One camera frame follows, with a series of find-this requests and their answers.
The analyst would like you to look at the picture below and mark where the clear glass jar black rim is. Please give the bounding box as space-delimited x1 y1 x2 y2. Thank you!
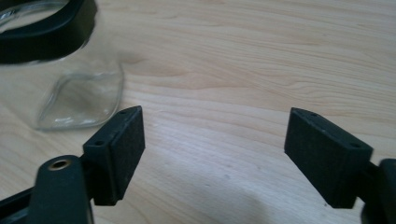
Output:
0 0 125 132

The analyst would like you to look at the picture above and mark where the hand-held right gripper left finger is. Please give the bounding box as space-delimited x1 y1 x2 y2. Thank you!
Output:
82 105 147 207

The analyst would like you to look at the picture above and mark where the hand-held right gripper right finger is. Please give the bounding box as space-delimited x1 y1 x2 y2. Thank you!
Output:
284 106 375 209

